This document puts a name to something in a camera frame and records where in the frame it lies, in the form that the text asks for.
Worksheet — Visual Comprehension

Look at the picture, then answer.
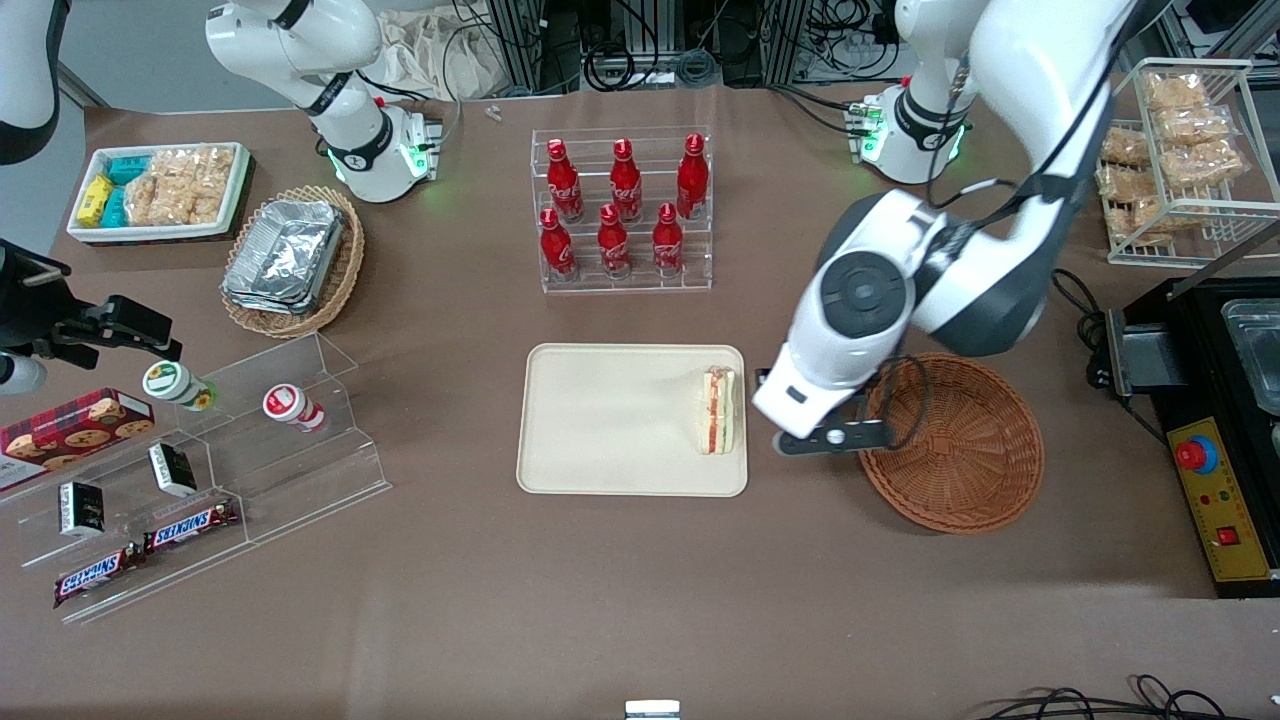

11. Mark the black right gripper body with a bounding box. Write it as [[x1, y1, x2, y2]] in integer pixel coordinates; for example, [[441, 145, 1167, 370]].
[[0, 240, 106, 351]]

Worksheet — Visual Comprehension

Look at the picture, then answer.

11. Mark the triangle sandwich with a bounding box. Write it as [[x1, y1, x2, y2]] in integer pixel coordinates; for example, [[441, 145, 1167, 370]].
[[697, 366, 739, 456]]

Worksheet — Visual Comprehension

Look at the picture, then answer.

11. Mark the brown wicker basket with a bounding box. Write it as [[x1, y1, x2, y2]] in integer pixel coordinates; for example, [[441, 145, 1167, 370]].
[[858, 352, 1046, 536]]

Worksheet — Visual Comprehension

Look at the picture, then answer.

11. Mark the cream plastic tray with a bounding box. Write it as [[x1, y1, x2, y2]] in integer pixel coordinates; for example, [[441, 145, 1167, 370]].
[[517, 343, 749, 498]]

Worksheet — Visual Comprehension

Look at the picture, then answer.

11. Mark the silver foil tray stack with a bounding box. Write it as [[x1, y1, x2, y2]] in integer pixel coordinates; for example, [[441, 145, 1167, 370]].
[[222, 200, 346, 316]]

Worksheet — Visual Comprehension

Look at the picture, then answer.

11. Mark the light wicker basket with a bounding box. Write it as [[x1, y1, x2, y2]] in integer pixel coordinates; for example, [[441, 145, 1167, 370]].
[[220, 185, 366, 339]]

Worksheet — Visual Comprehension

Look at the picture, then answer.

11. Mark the green sunflower lidded cup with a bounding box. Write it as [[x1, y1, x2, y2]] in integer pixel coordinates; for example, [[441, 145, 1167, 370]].
[[142, 360, 216, 413]]

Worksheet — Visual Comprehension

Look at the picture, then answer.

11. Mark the red tartan cookie box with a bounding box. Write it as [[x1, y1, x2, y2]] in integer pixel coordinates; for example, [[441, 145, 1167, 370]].
[[0, 388, 156, 491]]

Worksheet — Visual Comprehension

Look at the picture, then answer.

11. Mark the white rectangular snack bin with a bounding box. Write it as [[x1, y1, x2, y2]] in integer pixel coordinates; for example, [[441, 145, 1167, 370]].
[[67, 142, 251, 244]]

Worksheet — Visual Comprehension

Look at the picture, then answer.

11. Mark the yellow snack packet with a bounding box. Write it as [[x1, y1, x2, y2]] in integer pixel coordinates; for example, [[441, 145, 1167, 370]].
[[77, 175, 114, 228]]

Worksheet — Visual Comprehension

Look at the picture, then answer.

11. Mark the small black white box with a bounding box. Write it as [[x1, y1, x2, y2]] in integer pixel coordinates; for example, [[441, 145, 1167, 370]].
[[148, 442, 198, 498], [58, 481, 107, 538]]

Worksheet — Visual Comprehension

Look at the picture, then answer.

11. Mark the rice cracker snack bag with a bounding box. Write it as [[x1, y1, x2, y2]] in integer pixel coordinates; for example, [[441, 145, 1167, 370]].
[[125, 150, 191, 228], [185, 146, 236, 226]]

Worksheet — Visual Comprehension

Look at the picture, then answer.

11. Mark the red white lidded cup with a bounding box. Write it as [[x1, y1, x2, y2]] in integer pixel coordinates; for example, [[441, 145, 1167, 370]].
[[263, 384, 327, 433]]

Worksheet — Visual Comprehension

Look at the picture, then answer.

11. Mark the red cola bottle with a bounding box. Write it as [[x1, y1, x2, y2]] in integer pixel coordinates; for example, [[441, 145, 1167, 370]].
[[609, 138, 644, 223], [652, 203, 685, 278], [546, 138, 585, 223], [676, 133, 710, 221], [540, 207, 578, 281], [597, 203, 632, 279]]

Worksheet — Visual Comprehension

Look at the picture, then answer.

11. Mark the clear acrylic bottle rack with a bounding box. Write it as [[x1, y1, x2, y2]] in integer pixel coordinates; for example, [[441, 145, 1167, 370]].
[[530, 127, 713, 294]]

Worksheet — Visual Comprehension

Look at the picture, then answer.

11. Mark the clear acrylic stepped display stand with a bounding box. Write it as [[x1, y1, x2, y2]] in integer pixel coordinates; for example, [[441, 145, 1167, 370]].
[[0, 333, 391, 626]]

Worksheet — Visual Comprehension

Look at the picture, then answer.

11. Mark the Snickers chocolate bar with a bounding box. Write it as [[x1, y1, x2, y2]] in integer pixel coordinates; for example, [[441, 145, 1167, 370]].
[[143, 498, 241, 554], [53, 545, 146, 609]]

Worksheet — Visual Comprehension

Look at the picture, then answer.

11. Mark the black control box appliance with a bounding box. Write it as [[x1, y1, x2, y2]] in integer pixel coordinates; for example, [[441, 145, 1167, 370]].
[[1105, 275, 1280, 601]]

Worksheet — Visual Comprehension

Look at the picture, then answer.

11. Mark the fried snack bag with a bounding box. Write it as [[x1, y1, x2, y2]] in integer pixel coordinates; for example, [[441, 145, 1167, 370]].
[[1102, 128, 1151, 168], [1145, 72, 1209, 111], [1160, 140, 1248, 189], [1155, 105, 1236, 146], [1110, 198, 1181, 244], [1097, 163, 1151, 204]]

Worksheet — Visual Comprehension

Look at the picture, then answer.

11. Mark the beige cloth bag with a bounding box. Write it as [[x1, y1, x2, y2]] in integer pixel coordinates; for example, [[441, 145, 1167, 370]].
[[378, 8, 506, 101]]

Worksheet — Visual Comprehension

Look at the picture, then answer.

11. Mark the clear rectangular container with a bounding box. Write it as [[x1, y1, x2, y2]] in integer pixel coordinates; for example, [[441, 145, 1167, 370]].
[[1222, 298, 1280, 416]]

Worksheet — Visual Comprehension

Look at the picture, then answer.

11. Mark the black power cable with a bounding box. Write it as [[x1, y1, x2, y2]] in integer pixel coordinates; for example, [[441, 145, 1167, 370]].
[[1050, 268, 1113, 393]]

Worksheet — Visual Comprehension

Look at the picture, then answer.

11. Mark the black floor cable bundle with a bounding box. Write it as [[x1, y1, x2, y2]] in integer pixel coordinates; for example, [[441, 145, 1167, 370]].
[[960, 675, 1246, 720]]

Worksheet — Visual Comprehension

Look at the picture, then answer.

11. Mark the white wire rack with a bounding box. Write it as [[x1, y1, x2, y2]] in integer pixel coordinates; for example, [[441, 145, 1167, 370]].
[[1100, 58, 1280, 266]]

